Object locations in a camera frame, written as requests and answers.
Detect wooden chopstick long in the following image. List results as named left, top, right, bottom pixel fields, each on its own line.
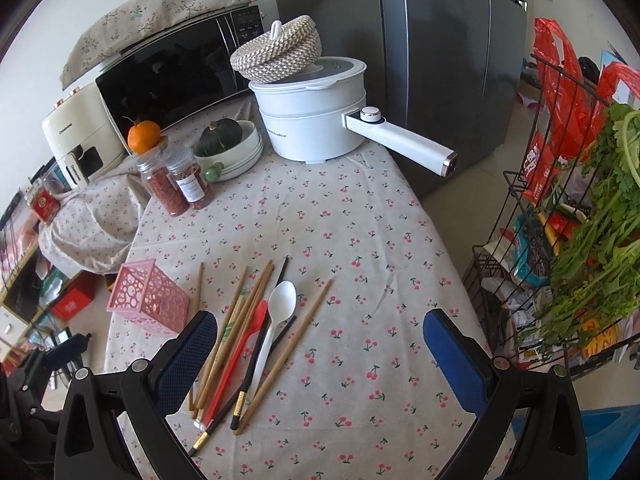
left=192, top=260, right=274, bottom=427

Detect black wire rack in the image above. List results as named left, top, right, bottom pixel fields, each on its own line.
left=464, top=58, right=639, bottom=378

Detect orange tangerine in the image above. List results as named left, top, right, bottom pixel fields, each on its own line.
left=127, top=117, right=162, bottom=155

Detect red plastic bag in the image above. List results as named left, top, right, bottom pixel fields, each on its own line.
left=523, top=18, right=639, bottom=204

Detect dark green squash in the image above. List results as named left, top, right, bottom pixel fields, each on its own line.
left=195, top=118, right=242, bottom=157

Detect spice jar white label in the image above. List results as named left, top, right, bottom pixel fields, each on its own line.
left=166, top=146, right=213, bottom=210

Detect red box on shelf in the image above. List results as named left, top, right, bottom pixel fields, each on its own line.
left=51, top=272, right=98, bottom=321

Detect white electric cooking pot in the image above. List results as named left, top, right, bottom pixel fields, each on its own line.
left=250, top=56, right=458, bottom=177

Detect wooden chopstick green print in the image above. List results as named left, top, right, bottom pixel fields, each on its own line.
left=192, top=268, right=248, bottom=419

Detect woven rattan basket lid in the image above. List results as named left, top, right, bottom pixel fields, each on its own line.
left=230, top=15, right=322, bottom=84

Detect black microwave oven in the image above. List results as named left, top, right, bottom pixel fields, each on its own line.
left=96, top=6, right=264, bottom=140

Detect floral cloth cover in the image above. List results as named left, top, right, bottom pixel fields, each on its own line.
left=60, top=0, right=258, bottom=89

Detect spice jar red contents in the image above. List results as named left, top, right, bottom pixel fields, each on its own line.
left=137, top=148, right=189, bottom=217

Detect red label snack jar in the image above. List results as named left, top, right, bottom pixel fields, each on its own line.
left=26, top=184, right=61, bottom=224

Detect green leafy vegetables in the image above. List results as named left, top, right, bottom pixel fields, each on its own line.
left=538, top=103, right=639, bottom=346

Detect grey refrigerator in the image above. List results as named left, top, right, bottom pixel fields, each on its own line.
left=277, top=0, right=527, bottom=174

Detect blue plastic stool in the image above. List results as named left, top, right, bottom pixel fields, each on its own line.
left=508, top=406, right=640, bottom=480

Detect white bowl green handle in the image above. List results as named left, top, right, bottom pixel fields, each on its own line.
left=195, top=120, right=264, bottom=182

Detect cherry print tablecloth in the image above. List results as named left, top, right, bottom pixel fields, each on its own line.
left=40, top=142, right=483, bottom=479

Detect pink perforated utensil holder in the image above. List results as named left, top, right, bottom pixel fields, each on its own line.
left=106, top=259, right=191, bottom=337

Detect black chopstick gold tip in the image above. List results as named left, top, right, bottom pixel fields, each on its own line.
left=230, top=257, right=290, bottom=430
left=188, top=314, right=298, bottom=458

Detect cream air fryer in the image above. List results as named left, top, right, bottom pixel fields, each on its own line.
left=42, top=82, right=127, bottom=188

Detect wooden chopstick plain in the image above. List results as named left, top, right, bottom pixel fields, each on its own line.
left=203, top=260, right=274, bottom=410

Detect white plastic spoon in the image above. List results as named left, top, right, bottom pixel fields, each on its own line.
left=247, top=281, right=297, bottom=401

